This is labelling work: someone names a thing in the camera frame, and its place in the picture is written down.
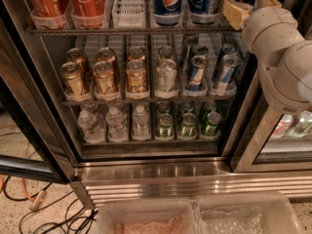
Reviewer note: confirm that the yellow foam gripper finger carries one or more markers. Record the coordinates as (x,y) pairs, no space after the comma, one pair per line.
(236,12)
(269,3)

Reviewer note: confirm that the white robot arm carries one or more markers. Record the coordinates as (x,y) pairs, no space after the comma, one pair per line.
(284,57)

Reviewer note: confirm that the back right Red Bull can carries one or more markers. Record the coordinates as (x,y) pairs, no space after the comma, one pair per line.
(227,50)

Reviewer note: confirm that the red bull can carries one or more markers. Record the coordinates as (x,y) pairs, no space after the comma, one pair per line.
(224,72)
(196,73)
(227,50)
(200,50)

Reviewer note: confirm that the front right Red Bull can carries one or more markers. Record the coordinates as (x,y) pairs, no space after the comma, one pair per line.
(224,72)

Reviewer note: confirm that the back left Red Bull can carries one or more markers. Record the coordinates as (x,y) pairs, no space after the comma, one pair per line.
(200,50)

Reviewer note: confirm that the front left Red Bull can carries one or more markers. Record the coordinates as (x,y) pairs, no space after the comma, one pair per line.
(196,73)

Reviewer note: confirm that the back silver can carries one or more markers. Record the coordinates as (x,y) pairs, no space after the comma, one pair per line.
(166,52)

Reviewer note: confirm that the silver can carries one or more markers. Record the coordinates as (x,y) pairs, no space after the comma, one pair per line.
(166,73)
(166,52)

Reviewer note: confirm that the front silver can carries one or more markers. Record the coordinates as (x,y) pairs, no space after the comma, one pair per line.
(166,73)

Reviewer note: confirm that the gold can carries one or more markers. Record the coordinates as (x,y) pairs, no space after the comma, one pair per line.
(136,53)
(107,53)
(73,78)
(136,76)
(80,57)
(105,78)

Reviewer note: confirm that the front right green can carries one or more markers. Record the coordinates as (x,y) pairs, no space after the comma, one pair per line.
(211,124)

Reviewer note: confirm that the green can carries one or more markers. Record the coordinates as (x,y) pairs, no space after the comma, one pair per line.
(211,124)
(187,128)
(165,126)

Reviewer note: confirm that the front middle green can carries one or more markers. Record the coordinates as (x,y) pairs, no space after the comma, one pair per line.
(187,128)

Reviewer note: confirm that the closed right fridge door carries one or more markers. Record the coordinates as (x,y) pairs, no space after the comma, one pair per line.
(273,141)

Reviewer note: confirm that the front left green can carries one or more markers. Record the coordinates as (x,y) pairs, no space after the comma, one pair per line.
(165,126)

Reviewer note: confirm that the right red Coca-Cola can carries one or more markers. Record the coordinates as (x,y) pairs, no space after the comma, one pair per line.
(89,12)

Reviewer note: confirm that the red coca-cola can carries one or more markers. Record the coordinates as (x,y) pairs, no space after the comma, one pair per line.
(50,9)
(89,12)

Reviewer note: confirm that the back left gold can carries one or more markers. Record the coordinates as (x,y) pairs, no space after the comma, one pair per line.
(80,57)

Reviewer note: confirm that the front left gold can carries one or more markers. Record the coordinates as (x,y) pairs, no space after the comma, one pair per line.
(73,78)

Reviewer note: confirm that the left red Coca-Cola can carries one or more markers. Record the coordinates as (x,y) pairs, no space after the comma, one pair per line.
(50,9)

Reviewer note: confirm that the stainless steel fridge base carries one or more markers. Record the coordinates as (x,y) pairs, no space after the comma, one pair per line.
(97,183)

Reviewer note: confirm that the open glass fridge door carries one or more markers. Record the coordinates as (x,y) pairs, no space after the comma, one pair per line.
(21,98)

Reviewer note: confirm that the right water bottle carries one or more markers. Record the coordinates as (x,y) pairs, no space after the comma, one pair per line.
(141,128)

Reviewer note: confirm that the water bottle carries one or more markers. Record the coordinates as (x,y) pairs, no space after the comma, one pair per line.
(91,128)
(116,121)
(141,128)

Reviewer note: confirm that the middle water bottle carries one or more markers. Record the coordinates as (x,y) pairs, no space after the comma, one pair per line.
(116,121)

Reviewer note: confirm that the left water bottle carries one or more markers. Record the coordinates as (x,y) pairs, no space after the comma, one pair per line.
(91,128)

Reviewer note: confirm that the right clear plastic bin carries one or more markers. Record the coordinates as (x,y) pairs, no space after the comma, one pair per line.
(247,213)

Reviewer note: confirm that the clear plastic bin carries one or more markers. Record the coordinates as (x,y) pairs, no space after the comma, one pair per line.
(157,216)
(247,213)

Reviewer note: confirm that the left clear plastic bin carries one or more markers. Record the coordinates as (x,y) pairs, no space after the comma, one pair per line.
(157,216)

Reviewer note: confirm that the middle wire fridge shelf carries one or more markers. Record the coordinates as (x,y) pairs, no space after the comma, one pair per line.
(151,99)

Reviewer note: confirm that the wire fridge shelf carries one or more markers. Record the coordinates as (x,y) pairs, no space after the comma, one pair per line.
(132,31)
(151,99)

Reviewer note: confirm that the top wire fridge shelf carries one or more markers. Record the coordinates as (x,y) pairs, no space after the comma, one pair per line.
(132,31)

